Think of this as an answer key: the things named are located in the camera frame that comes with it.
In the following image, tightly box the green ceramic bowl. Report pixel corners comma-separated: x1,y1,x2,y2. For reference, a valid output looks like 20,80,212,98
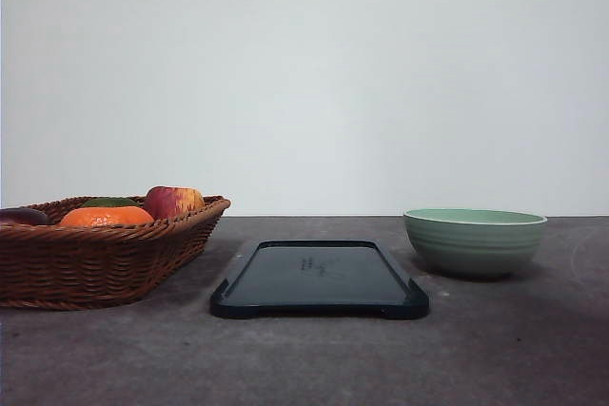
403,208,548,278

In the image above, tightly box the brown wicker basket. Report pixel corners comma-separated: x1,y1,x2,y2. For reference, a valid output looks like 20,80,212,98
0,196,231,310

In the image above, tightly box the dark rectangular tray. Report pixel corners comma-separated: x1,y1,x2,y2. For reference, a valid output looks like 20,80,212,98
209,240,429,319

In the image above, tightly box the red yellow apple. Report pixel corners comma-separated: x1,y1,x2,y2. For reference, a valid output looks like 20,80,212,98
145,185,205,219

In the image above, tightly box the dark green avocado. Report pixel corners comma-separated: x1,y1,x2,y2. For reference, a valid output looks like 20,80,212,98
80,197,139,207

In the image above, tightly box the orange tangerine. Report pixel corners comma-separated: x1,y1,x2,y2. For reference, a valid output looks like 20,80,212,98
59,206,154,226

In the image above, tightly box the dark purple fruit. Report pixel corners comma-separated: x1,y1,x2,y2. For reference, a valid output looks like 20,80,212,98
0,208,49,224

